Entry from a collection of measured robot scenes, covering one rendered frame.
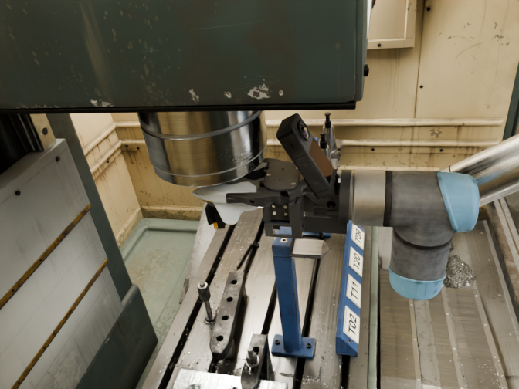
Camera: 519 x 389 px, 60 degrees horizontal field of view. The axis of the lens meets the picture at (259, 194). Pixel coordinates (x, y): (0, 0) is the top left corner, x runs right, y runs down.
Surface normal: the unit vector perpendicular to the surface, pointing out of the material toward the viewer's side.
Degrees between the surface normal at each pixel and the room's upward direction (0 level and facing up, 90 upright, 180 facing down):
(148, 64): 90
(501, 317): 17
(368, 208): 79
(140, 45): 90
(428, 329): 8
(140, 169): 90
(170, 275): 0
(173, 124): 90
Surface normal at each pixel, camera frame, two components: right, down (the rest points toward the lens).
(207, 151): 0.16, 0.53
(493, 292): -0.39, -0.80
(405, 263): -0.69, 0.45
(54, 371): 0.97, 0.02
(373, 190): -0.21, -0.21
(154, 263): -0.11, -0.83
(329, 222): -0.22, 0.55
